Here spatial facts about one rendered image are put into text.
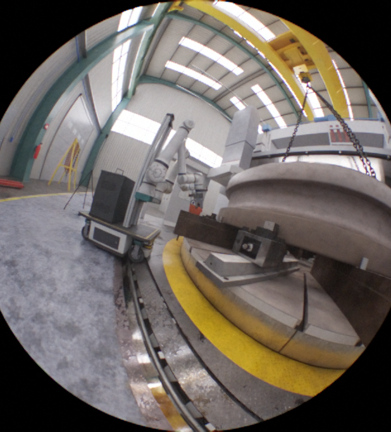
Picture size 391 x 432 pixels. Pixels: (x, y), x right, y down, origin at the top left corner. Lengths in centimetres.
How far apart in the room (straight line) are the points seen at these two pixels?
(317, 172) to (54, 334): 219
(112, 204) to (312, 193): 210
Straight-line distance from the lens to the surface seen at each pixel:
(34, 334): 85
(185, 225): 202
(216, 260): 92
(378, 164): 568
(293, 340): 105
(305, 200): 161
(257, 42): 1111
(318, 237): 138
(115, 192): 150
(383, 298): 110
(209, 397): 76
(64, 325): 85
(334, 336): 106
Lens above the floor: 69
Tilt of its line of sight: 1 degrees down
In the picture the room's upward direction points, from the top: 18 degrees clockwise
